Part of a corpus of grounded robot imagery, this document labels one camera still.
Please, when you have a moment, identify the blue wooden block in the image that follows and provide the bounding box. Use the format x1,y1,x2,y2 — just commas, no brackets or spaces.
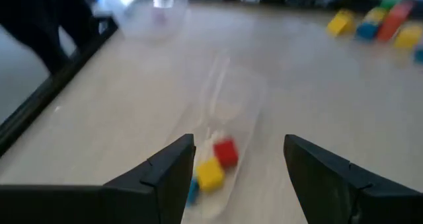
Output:
413,42,423,65

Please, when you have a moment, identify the yellow wooden block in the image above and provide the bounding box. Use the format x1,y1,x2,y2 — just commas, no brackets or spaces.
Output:
326,8,356,38

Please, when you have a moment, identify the yellow wooden cube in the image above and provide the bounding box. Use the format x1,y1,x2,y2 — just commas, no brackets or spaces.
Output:
195,157,226,194
363,6,387,24
393,24,423,50

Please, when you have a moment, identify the green wooden block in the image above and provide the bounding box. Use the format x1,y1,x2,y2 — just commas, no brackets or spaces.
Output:
379,0,403,10

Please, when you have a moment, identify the orange wooden block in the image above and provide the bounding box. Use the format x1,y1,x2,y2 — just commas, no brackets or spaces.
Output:
376,1,414,42

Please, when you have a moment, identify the black background object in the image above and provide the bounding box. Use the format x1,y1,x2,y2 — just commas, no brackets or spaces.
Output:
0,0,100,75

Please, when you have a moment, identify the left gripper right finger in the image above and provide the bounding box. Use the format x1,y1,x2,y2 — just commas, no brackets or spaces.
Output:
283,134,423,224

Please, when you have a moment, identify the blue wooden cube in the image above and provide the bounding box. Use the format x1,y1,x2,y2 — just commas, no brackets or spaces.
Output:
186,177,200,207
356,20,379,42

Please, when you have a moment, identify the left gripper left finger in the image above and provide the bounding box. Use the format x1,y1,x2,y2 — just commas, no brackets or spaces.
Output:
0,133,197,224

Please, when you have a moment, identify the clear plastic bin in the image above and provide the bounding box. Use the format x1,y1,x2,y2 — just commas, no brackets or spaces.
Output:
165,50,269,220
95,0,191,42

